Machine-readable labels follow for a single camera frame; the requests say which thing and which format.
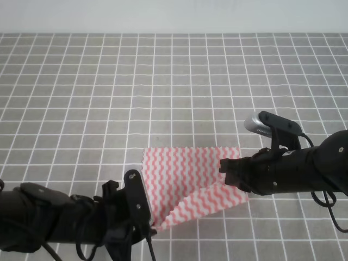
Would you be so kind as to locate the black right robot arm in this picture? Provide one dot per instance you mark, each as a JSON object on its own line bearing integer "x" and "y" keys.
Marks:
{"x": 278, "y": 171}

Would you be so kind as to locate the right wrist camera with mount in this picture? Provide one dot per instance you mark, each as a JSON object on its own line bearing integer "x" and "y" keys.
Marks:
{"x": 281, "y": 131}

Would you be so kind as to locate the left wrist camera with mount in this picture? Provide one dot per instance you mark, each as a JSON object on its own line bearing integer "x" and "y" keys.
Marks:
{"x": 137, "y": 199}

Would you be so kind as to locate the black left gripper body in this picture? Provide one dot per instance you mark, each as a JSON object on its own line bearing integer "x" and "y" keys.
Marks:
{"x": 109, "y": 219}

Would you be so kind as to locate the pink white wavy striped towel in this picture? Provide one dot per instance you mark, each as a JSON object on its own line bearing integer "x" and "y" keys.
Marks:
{"x": 184, "y": 183}

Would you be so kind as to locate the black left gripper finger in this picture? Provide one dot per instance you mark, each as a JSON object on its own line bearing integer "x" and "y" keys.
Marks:
{"x": 148, "y": 231}

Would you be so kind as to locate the grey checked tablecloth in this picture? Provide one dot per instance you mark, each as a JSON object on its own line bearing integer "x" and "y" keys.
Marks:
{"x": 78, "y": 109}

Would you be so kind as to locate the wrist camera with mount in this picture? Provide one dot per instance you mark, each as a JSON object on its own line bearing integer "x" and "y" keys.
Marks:
{"x": 137, "y": 199}
{"x": 281, "y": 131}

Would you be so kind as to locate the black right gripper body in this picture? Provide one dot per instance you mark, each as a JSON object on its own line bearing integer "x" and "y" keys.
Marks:
{"x": 257, "y": 173}

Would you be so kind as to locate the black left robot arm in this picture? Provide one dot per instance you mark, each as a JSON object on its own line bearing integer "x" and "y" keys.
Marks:
{"x": 34, "y": 217}

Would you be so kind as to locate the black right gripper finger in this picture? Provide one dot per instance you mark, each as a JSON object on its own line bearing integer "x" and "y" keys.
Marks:
{"x": 231, "y": 165}
{"x": 235, "y": 181}

